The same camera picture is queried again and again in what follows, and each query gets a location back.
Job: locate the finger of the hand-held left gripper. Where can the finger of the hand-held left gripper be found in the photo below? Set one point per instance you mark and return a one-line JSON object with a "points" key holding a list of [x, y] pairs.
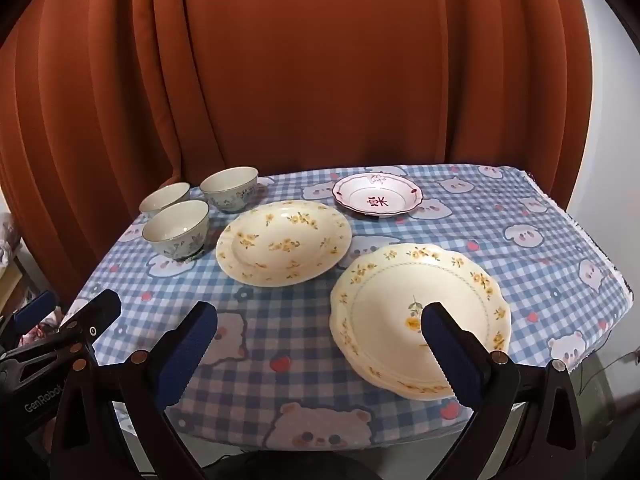
{"points": [[97, 317], [35, 310]]}

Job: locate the floral celadon bowl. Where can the floral celadon bowl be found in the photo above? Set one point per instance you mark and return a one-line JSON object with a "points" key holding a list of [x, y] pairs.
{"points": [[175, 232], [230, 187], [162, 200]]}

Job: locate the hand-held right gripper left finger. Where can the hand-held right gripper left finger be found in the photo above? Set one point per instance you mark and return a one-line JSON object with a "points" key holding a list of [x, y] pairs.
{"points": [[182, 360]]}

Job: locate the red rimmed white plate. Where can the red rimmed white plate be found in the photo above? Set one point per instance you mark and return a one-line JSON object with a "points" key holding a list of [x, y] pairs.
{"points": [[360, 195]]}

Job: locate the rust orange curtain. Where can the rust orange curtain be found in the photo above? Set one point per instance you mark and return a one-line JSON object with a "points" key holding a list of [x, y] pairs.
{"points": [[300, 60]]}

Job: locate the pink white fabric item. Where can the pink white fabric item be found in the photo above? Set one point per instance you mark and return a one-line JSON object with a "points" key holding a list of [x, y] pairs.
{"points": [[7, 240]]}

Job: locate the round yellow floral plate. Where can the round yellow floral plate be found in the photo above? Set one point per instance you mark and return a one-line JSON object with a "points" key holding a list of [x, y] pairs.
{"points": [[260, 265]]}

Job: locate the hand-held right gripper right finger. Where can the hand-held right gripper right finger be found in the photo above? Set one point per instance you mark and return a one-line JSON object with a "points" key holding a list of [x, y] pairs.
{"points": [[450, 355]]}

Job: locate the scalloped yellow floral plate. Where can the scalloped yellow floral plate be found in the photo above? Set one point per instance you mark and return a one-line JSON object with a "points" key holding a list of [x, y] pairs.
{"points": [[380, 310]]}

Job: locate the blue checkered bear tablecloth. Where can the blue checkered bear tablecloth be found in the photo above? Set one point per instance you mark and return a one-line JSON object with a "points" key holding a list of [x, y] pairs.
{"points": [[280, 320]]}

